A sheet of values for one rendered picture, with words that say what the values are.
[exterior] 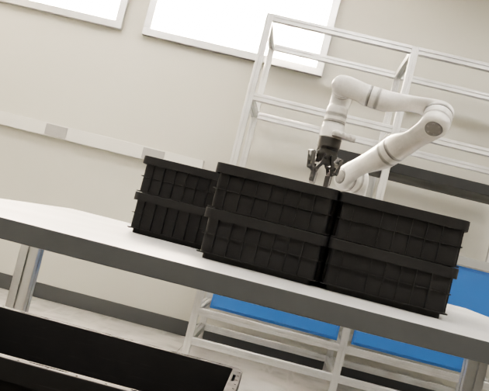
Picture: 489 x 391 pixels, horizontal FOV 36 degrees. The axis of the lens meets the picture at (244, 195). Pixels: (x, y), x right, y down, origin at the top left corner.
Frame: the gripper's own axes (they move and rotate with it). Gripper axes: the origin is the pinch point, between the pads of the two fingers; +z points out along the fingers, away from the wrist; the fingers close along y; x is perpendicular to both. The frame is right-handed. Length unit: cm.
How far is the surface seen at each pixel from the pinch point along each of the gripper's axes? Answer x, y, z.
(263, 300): 76, 72, 32
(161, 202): -9, 50, 19
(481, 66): -88, -171, -96
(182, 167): -6.2, 47.3, 7.9
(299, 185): 49, 48, 8
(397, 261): 67, 30, 19
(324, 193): 53, 44, 8
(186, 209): -3.0, 44.3, 19.2
